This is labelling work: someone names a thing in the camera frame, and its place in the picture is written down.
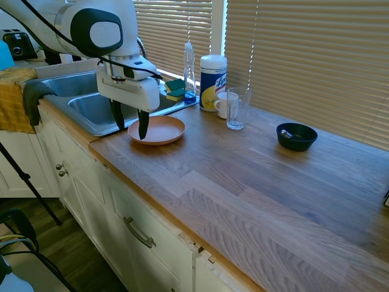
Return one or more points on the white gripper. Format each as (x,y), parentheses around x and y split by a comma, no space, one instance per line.
(130,91)

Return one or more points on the orange round plate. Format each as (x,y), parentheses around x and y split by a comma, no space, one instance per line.
(164,130)

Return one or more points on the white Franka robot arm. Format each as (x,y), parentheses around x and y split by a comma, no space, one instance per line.
(100,33)

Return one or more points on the stainless steel double sink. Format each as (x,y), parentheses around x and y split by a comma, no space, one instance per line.
(91,111)

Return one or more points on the dark sink faucet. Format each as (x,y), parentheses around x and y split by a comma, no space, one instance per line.
(143,48)

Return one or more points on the white mug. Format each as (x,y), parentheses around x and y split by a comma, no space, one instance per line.
(222,106)

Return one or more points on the green yellow sponge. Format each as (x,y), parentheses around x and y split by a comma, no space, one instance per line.
(175,95)
(174,85)

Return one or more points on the clear dish soap bottle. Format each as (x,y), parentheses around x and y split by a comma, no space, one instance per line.
(189,76)

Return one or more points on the round metal cabinet knob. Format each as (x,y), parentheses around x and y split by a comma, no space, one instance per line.
(63,173)
(59,166)

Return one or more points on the Lysol wipes canister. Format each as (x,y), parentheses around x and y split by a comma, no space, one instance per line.
(212,85)

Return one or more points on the white kitchen cabinet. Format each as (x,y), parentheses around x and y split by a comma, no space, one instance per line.
(100,207)

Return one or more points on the narrow beige window blind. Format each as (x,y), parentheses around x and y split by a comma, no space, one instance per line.
(173,33)

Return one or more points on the gray cloth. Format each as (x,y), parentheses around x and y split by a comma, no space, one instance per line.
(32,100)

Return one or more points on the clear drinking glass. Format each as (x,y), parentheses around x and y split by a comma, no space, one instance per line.
(238,109)

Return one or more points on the black tripod leg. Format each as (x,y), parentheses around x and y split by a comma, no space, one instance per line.
(30,185)

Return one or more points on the yellow cloth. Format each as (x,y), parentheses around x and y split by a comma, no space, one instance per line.
(12,103)

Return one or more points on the black toaster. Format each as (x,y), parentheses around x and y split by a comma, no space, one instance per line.
(19,45)

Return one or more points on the light blue container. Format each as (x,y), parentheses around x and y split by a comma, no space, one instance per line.
(5,56)

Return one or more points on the small metal object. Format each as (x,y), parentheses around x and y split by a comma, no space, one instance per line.
(286,133)

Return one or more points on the dark blue bowl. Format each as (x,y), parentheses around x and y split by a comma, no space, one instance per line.
(296,141)

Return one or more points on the wide beige window blind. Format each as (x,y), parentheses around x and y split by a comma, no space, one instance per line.
(310,57)

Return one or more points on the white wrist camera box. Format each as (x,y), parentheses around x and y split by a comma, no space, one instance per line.
(141,67)

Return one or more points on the black chair frame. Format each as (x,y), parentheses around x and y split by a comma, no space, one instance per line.
(21,222)

